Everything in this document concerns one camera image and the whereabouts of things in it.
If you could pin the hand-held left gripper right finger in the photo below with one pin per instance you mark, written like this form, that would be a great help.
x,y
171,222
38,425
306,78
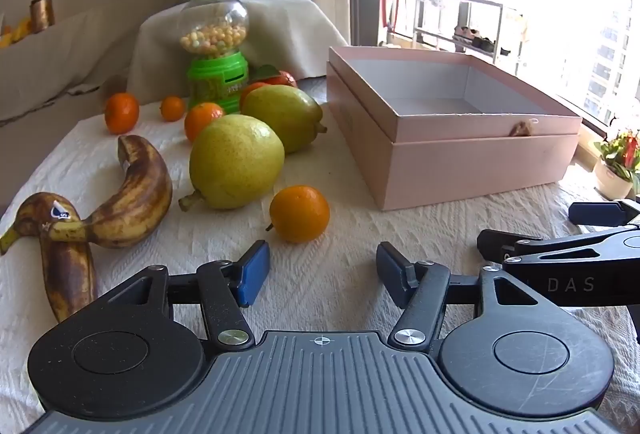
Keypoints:
x,y
392,271

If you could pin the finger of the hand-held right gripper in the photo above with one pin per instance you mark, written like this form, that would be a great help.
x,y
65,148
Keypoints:
x,y
495,245
595,213

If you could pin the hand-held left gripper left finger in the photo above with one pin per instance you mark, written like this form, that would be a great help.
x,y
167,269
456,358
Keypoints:
x,y
252,274

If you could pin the pink cardboard box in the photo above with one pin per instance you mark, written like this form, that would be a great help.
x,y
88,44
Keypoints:
x,y
450,163

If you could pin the round yellow-green pear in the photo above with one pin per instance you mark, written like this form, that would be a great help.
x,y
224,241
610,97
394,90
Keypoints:
x,y
235,161

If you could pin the brown spotted banana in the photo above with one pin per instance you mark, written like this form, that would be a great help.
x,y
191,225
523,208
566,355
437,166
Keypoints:
x,y
142,199

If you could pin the brown banana with sticker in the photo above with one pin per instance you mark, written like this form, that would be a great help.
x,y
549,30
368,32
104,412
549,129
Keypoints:
x,y
70,274

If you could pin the small orange tangerine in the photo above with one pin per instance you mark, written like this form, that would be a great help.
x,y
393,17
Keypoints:
x,y
172,108

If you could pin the tangerine with green leaf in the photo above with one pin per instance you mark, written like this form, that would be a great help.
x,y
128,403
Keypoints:
x,y
282,78

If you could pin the flowering plant in white pot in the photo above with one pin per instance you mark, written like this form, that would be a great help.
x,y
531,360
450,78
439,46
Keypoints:
x,y
617,163

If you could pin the white textured tablecloth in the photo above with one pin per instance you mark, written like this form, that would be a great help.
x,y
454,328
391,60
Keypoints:
x,y
350,224

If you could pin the green candy dispenser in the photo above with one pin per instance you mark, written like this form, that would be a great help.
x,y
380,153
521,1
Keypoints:
x,y
215,48

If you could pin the metal shoe rack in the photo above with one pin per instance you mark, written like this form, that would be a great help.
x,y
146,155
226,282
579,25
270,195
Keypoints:
x,y
465,13

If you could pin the white cloth covered chair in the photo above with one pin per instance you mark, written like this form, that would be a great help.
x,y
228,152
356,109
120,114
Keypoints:
x,y
290,28

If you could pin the beige covered sofa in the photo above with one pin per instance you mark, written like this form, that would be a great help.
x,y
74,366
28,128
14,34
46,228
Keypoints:
x,y
50,63

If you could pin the brass cup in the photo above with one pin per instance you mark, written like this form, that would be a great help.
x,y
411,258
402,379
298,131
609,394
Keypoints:
x,y
42,12

